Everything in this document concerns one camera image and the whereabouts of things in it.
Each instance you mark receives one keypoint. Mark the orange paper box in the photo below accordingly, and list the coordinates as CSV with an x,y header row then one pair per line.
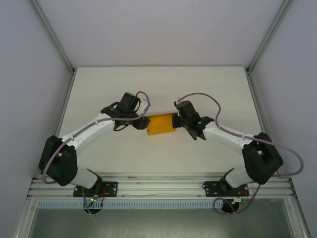
x,y
159,124

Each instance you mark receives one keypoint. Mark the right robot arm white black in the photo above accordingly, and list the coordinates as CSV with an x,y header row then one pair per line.
x,y
230,138

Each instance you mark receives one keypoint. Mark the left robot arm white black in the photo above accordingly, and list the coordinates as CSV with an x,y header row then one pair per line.
x,y
86,134

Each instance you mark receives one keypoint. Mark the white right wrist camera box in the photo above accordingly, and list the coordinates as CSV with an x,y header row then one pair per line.
x,y
176,101

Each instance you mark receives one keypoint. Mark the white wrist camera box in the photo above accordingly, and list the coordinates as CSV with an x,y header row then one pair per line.
x,y
143,104
176,101

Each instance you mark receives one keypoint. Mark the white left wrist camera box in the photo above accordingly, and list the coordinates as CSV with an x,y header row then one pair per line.
x,y
143,104

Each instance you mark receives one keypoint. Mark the aluminium mounting rail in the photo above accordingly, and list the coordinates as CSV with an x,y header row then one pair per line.
x,y
161,183

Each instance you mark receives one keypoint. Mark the aluminium table side rail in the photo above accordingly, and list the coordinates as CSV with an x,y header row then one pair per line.
x,y
65,104
257,104

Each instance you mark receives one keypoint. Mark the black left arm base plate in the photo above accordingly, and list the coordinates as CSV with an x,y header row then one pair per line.
x,y
109,188

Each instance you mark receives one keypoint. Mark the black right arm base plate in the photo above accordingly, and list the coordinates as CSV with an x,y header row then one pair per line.
x,y
213,188

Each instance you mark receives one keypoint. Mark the aluminium frame post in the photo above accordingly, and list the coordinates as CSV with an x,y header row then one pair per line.
x,y
270,37
54,37

